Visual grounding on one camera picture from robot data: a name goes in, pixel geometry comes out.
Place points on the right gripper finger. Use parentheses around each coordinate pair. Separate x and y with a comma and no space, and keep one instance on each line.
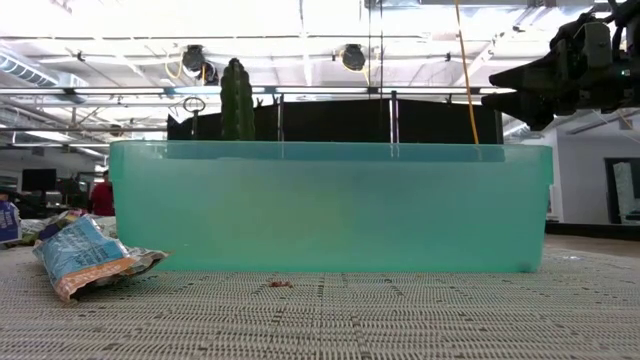
(535,107)
(540,72)

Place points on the blue orange granola bar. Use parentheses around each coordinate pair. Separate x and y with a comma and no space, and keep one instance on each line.
(82,255)

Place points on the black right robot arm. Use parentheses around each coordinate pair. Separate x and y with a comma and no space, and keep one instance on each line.
(631,10)

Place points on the dark framed panel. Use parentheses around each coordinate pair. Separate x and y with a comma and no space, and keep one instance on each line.
(609,190)

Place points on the black partition panel with feet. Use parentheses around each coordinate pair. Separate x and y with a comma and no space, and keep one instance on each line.
(340,122)

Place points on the teal plastic bin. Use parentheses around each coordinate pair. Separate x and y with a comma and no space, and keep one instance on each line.
(325,215)

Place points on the grey mesh mat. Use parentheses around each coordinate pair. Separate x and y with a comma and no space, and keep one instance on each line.
(350,320)

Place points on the green cactus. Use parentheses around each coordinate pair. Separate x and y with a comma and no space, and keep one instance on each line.
(237,105)

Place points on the red crumb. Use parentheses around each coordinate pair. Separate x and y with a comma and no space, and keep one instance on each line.
(281,284)

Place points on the person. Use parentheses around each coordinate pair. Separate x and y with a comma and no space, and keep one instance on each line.
(102,200)

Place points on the black monitor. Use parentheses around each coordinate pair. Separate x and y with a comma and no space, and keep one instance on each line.
(39,180)

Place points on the black aluminium rig frame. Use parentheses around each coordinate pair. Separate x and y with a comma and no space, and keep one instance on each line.
(600,231)

